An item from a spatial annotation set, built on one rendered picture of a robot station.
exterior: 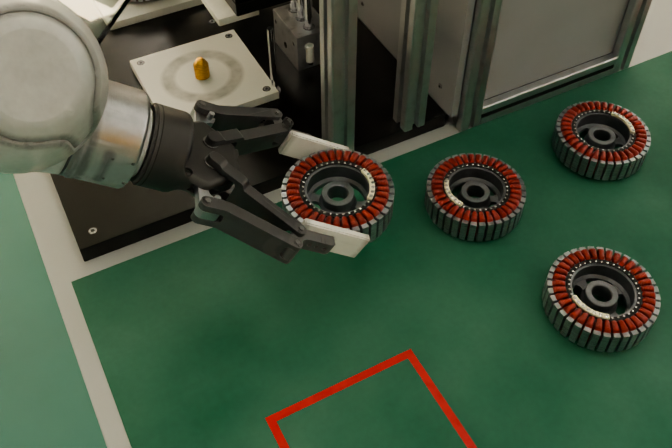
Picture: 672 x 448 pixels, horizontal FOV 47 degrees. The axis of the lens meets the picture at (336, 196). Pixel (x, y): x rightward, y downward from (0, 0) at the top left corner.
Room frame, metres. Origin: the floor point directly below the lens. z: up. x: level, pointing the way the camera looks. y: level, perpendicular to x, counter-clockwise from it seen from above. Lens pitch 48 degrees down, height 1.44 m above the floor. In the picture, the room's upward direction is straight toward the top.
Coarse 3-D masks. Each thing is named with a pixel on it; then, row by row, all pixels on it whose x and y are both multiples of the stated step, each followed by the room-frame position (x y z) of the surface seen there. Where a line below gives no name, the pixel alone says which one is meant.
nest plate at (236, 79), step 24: (192, 48) 0.85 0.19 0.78; (216, 48) 0.85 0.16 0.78; (240, 48) 0.85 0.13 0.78; (144, 72) 0.80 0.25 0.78; (168, 72) 0.80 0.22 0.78; (192, 72) 0.80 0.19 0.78; (216, 72) 0.80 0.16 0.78; (240, 72) 0.80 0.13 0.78; (264, 72) 0.80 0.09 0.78; (168, 96) 0.75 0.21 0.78; (192, 96) 0.75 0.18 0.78; (216, 96) 0.75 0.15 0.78; (240, 96) 0.75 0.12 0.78; (264, 96) 0.76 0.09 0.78
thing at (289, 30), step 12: (276, 12) 0.88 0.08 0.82; (288, 12) 0.88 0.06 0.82; (312, 12) 0.88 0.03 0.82; (276, 24) 0.88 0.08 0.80; (288, 24) 0.85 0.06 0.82; (300, 24) 0.85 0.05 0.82; (276, 36) 0.88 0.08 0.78; (288, 36) 0.84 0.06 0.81; (300, 36) 0.82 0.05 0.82; (312, 36) 0.83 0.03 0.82; (288, 48) 0.84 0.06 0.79; (300, 48) 0.82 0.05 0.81; (300, 60) 0.82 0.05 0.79
